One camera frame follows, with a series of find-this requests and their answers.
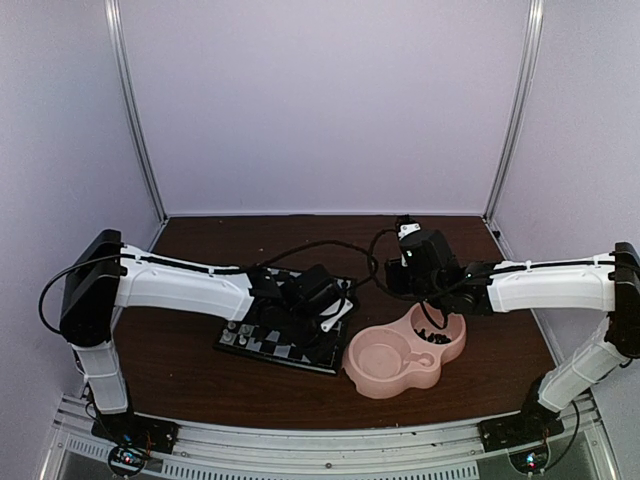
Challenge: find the pink double pet bowl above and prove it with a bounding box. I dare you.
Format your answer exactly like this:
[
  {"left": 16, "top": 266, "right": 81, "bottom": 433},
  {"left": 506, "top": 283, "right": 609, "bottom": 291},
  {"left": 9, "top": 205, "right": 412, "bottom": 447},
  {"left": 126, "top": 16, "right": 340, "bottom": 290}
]
[{"left": 343, "top": 304, "right": 467, "bottom": 399}]

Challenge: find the pile of black chess pieces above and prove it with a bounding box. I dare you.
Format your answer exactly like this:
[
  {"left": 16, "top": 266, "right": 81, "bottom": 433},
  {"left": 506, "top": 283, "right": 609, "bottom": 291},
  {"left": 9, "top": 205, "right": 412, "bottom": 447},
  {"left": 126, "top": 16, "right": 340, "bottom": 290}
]
[{"left": 414, "top": 328, "right": 452, "bottom": 345}]

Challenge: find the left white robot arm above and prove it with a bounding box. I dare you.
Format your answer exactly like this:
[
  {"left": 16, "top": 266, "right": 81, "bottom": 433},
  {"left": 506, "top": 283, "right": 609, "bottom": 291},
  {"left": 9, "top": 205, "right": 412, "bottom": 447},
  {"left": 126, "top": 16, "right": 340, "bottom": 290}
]
[{"left": 59, "top": 229, "right": 356, "bottom": 444}]

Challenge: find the front aluminium rail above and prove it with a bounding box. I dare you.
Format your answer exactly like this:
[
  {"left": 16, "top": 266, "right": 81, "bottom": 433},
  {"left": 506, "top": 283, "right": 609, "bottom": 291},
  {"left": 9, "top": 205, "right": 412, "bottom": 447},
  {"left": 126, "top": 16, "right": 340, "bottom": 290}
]
[{"left": 36, "top": 394, "right": 621, "bottom": 479}]

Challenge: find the right aluminium frame post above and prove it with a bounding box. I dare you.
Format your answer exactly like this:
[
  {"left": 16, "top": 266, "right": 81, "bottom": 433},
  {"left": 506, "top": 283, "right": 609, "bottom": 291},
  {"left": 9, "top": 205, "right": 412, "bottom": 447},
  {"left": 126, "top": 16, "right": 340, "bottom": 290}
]
[{"left": 483, "top": 0, "right": 545, "bottom": 223}]

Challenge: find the aluminium frame post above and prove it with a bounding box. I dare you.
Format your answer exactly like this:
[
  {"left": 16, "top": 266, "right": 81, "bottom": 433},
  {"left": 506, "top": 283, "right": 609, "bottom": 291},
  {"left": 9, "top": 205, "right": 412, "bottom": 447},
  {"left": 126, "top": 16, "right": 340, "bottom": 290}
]
[
  {"left": 104, "top": 0, "right": 169, "bottom": 225},
  {"left": 483, "top": 0, "right": 545, "bottom": 223}
]

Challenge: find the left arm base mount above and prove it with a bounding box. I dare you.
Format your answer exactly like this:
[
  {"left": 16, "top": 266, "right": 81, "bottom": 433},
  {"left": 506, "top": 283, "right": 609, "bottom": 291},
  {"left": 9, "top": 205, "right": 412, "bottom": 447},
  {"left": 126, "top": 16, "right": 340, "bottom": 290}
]
[{"left": 91, "top": 415, "right": 179, "bottom": 454}]

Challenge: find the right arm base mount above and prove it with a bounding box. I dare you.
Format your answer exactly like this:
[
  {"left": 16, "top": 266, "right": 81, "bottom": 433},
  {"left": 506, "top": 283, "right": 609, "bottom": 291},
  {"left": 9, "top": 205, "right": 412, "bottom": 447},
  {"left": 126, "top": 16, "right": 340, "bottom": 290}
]
[{"left": 478, "top": 413, "right": 565, "bottom": 452}]

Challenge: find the black and white chessboard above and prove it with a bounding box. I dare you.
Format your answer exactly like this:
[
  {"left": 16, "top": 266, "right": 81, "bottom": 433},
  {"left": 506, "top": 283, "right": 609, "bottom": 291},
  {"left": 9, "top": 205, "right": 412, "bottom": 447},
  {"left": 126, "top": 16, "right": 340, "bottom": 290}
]
[{"left": 214, "top": 268, "right": 358, "bottom": 375}]

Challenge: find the left black cable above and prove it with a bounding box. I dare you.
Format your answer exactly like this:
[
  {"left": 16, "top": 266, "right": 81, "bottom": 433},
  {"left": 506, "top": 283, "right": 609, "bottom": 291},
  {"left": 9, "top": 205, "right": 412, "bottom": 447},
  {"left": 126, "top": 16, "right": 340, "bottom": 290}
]
[{"left": 219, "top": 240, "right": 374, "bottom": 281}]

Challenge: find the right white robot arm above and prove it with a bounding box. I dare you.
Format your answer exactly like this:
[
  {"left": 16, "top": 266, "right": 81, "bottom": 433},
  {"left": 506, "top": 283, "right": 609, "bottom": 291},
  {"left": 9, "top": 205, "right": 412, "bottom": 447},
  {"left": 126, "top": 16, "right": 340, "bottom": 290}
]
[{"left": 385, "top": 220, "right": 639, "bottom": 442}]

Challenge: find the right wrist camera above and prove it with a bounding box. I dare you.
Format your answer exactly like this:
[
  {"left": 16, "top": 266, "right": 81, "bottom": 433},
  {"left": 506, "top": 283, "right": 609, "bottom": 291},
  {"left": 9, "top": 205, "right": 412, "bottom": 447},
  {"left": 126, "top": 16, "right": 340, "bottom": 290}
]
[{"left": 395, "top": 215, "right": 421, "bottom": 241}]

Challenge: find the left aluminium frame post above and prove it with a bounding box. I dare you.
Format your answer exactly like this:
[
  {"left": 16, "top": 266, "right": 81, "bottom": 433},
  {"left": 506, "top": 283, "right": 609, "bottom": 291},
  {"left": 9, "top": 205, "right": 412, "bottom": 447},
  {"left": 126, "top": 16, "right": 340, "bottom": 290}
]
[{"left": 104, "top": 0, "right": 169, "bottom": 225}]

